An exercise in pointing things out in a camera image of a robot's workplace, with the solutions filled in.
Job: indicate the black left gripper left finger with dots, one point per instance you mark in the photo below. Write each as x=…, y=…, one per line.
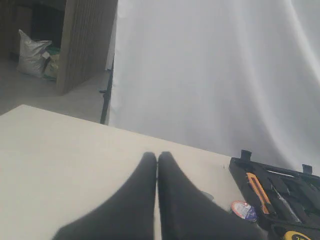
x=127, y=215

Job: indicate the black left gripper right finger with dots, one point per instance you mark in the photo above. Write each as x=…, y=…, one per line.
x=187, y=214

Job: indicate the electrical tape roll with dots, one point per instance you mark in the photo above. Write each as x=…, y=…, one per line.
x=244, y=211

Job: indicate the black plastic tool case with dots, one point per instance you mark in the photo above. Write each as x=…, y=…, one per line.
x=300, y=189

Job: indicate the orange utility knife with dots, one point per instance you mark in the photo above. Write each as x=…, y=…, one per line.
x=266, y=206

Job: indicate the clear voltage tester screwdriver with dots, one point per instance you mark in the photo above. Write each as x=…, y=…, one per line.
x=287, y=205

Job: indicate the yellow measuring tape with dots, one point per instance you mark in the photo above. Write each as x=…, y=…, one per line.
x=294, y=235

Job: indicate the black backdrop stand pole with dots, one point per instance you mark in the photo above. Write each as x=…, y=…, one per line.
x=107, y=95

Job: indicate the white backdrop cloth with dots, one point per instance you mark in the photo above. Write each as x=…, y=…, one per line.
x=222, y=76

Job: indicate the beige corrugated partition panel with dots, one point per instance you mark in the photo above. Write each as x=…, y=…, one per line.
x=85, y=42

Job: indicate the green printed bag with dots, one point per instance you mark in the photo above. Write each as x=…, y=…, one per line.
x=52, y=66

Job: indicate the white woven sack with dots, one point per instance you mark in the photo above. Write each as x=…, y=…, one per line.
x=31, y=60

